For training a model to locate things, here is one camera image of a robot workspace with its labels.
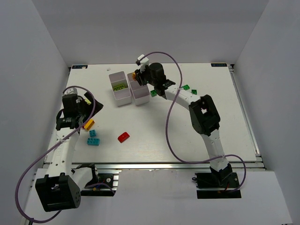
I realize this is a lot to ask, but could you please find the long cyan lego brick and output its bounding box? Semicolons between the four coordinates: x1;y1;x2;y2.
87;138;100;146

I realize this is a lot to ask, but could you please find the small cyan lego brick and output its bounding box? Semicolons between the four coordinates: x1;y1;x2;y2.
89;130;97;138

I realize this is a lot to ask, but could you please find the small dark green lego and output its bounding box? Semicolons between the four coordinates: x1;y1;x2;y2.
150;90;157;97

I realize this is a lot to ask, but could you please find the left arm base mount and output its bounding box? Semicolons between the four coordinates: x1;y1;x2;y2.
71;164;116;197

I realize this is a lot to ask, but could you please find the blue table label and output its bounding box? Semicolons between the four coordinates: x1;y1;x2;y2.
211;63;227;67
71;65;88;69

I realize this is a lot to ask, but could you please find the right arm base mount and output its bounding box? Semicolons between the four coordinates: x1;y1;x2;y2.
192;172;241;199

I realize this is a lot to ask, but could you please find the long dark green lego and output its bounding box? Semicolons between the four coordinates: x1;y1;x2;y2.
182;85;190;90

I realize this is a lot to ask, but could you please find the purple cable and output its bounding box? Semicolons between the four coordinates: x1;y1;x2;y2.
138;51;247;193
15;86;97;223

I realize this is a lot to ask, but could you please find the orange yellow lego brick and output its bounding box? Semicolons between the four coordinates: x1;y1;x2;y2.
83;119;95;131

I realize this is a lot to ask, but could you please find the right white divided container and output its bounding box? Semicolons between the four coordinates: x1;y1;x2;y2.
127;73;150;105

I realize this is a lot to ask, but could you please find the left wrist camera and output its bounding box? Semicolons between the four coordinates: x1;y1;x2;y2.
63;88;78;96

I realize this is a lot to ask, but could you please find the white divided container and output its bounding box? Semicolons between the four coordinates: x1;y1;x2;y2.
127;73;150;105
109;71;132;106

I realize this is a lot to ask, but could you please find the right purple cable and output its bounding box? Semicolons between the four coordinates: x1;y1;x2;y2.
138;51;247;193

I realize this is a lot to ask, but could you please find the left white divided container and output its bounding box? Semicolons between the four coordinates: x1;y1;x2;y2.
109;71;132;106

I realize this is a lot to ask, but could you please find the lime long lego brick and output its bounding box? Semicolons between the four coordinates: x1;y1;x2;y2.
113;84;126;91

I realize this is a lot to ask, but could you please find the left blue table label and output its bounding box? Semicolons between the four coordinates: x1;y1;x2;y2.
71;65;88;69

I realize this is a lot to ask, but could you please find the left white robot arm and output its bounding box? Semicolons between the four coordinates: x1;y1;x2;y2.
35;88;103;212

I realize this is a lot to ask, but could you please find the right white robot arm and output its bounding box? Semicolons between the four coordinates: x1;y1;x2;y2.
133;61;232;187

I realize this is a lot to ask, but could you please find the right blue table label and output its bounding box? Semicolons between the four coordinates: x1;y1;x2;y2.
211;63;227;67

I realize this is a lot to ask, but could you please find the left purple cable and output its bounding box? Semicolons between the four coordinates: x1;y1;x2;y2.
15;86;97;223

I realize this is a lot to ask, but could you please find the red curved lego brick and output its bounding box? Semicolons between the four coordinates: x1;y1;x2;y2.
118;132;130;143

